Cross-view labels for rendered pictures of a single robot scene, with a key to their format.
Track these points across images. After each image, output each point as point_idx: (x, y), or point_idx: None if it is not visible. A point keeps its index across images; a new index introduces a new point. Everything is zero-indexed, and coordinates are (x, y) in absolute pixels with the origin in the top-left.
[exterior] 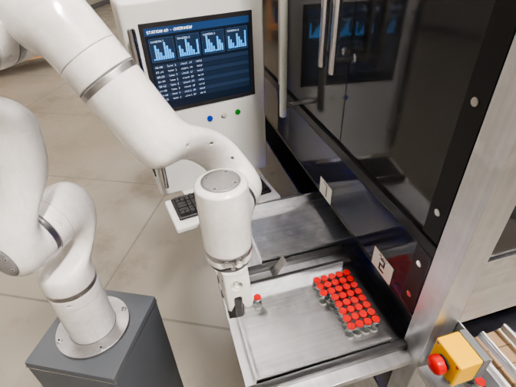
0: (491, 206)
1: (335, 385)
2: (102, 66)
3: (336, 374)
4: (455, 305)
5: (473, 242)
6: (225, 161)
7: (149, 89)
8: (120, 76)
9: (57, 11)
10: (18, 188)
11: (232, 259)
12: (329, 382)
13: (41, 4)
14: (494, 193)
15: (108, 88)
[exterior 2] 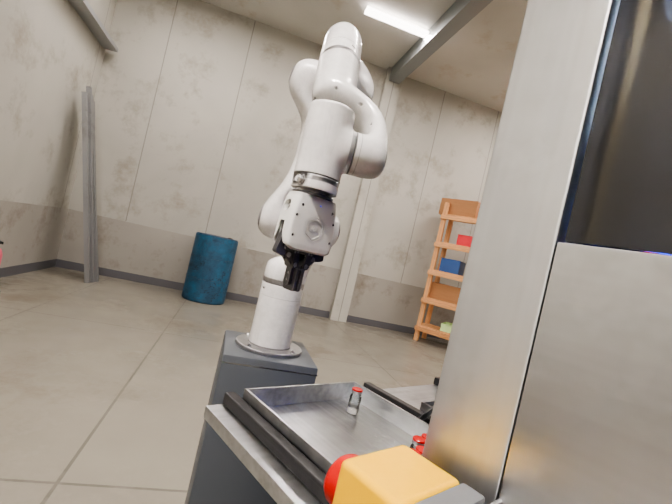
0: (526, 55)
1: (269, 479)
2: (330, 44)
3: (289, 478)
4: (479, 385)
5: (499, 146)
6: (367, 128)
7: (342, 57)
8: (333, 48)
9: (334, 27)
10: (294, 167)
11: (297, 170)
12: (272, 468)
13: (332, 26)
14: (528, 24)
15: (324, 53)
